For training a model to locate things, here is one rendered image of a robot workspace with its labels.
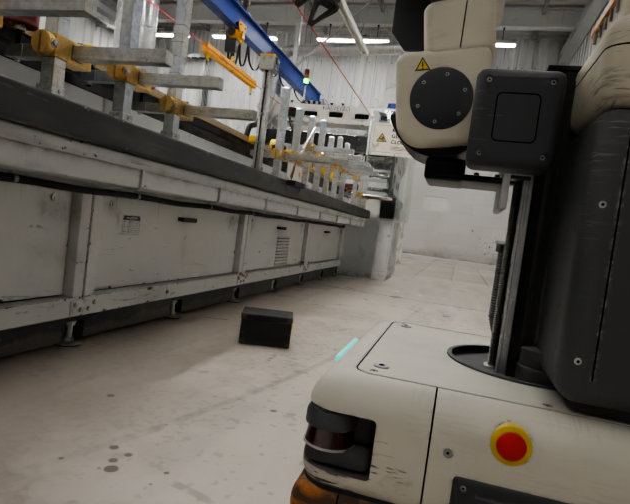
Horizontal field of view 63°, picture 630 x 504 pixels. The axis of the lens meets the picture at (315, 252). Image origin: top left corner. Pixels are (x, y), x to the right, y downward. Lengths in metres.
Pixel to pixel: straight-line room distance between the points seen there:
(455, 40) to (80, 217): 1.24
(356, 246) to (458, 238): 6.29
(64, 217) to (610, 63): 1.47
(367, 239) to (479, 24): 4.60
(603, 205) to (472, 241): 10.85
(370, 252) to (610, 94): 4.77
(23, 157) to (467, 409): 1.04
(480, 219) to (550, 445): 10.91
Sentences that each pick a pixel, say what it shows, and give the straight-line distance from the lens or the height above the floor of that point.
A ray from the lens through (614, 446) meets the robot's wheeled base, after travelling 0.77.
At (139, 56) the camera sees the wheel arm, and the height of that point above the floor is 0.81.
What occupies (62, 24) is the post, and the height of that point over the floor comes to 0.86.
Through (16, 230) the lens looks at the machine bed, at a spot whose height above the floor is 0.37.
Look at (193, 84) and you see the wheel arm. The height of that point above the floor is 0.82.
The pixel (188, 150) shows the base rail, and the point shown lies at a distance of 1.77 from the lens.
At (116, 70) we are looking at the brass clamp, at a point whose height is 0.82.
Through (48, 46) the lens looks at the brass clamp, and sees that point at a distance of 1.33.
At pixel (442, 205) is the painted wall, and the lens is 11.61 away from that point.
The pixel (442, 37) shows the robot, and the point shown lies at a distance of 0.96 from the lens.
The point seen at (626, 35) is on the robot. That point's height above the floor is 0.78.
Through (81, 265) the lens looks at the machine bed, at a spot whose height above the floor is 0.27.
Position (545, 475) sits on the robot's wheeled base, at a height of 0.21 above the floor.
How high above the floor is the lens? 0.49
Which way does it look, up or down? 3 degrees down
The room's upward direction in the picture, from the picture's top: 7 degrees clockwise
